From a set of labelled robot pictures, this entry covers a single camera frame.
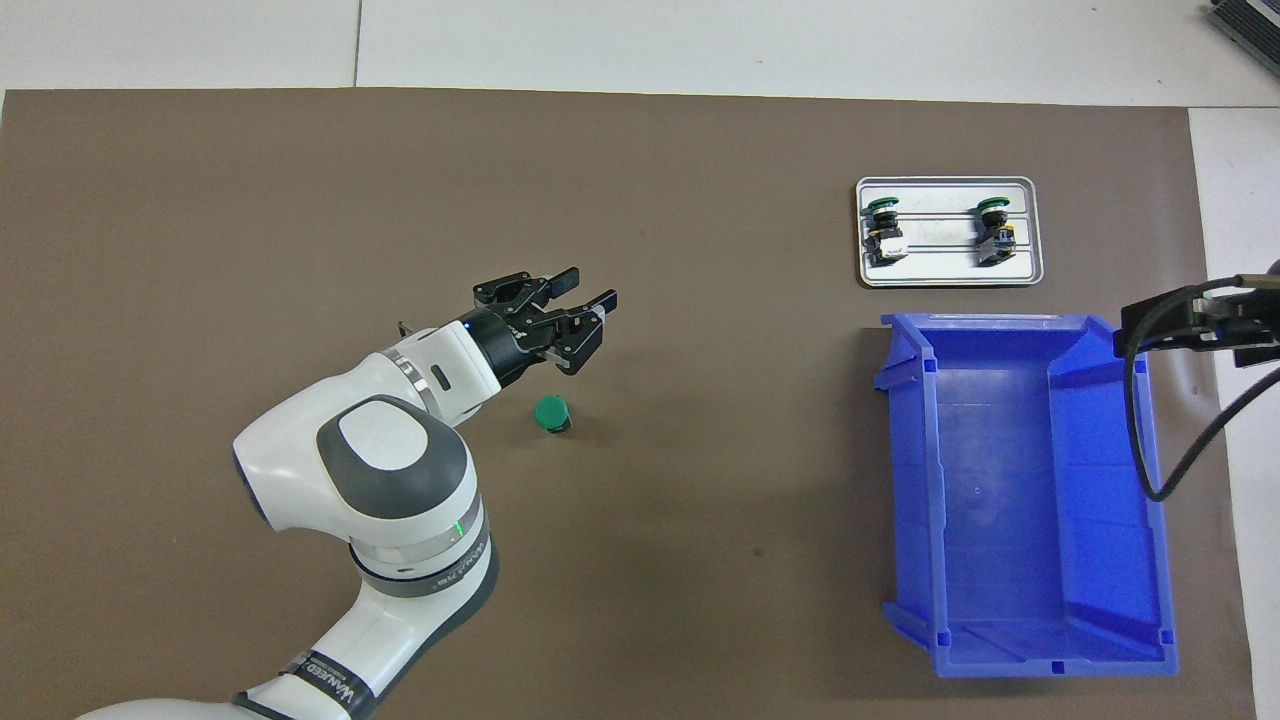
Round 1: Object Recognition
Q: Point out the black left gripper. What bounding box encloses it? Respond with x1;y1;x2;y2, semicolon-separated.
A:
462;266;619;389

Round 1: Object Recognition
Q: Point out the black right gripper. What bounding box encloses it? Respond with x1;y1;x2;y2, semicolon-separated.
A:
1113;258;1280;368

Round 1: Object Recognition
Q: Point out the green push button yellow block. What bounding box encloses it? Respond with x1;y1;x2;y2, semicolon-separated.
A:
975;197;1017;267

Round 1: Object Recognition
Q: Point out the green push button white block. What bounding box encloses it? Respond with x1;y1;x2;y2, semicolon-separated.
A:
862;197;909;267

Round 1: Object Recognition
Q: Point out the brown table mat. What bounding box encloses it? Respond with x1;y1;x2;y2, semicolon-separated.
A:
0;88;1259;720

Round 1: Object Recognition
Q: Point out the blue plastic storage bin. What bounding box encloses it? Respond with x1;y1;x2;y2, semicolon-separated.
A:
872;312;1179;679

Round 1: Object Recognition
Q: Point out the grey metal tray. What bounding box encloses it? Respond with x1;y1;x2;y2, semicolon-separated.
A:
855;176;1045;289

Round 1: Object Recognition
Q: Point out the grey ribbed device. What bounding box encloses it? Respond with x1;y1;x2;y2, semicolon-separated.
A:
1205;0;1280;63

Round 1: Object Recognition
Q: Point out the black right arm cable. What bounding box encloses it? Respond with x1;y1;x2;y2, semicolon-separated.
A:
1125;275;1280;503

